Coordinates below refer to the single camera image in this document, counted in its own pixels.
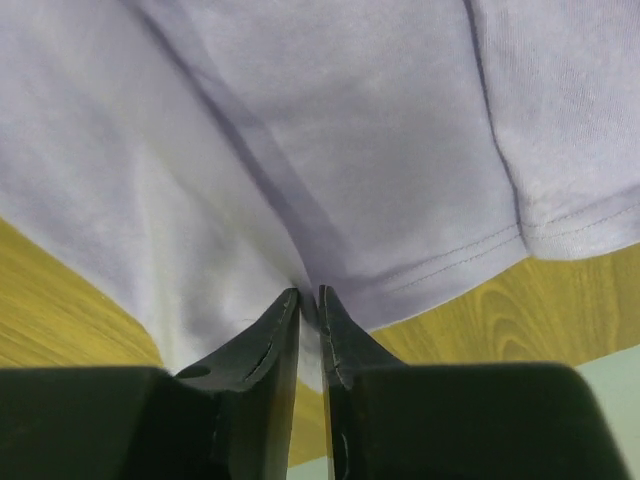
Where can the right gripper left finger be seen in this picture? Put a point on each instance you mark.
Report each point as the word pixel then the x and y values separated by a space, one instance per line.
pixel 251 380

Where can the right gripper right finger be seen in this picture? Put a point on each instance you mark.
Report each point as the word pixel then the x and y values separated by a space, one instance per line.
pixel 347 351

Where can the lavender t shirt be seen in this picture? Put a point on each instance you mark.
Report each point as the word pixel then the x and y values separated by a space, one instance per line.
pixel 192 159

